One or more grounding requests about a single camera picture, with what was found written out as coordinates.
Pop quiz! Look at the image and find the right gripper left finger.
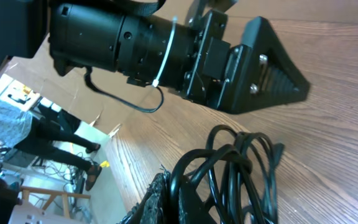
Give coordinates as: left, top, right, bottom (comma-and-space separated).
119, 165, 171, 224

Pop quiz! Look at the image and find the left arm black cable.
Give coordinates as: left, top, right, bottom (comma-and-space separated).
84, 67, 165, 114

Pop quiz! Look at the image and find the wooden stool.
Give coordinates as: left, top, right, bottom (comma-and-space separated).
21, 186, 91, 219

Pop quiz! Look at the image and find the thin black usb cable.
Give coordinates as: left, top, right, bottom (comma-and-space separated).
205, 124, 285, 224

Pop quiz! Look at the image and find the person in black clothes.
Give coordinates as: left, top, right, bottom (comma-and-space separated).
14, 102, 103, 192

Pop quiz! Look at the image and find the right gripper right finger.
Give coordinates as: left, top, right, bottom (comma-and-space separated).
178, 176, 216, 224

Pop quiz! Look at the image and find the cardboard wall panel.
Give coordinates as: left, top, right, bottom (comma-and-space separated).
4, 0, 358, 136

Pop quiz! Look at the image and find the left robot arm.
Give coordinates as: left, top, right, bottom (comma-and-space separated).
0, 0, 310, 114

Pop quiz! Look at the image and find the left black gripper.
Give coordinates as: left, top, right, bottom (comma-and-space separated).
181, 10, 310, 114

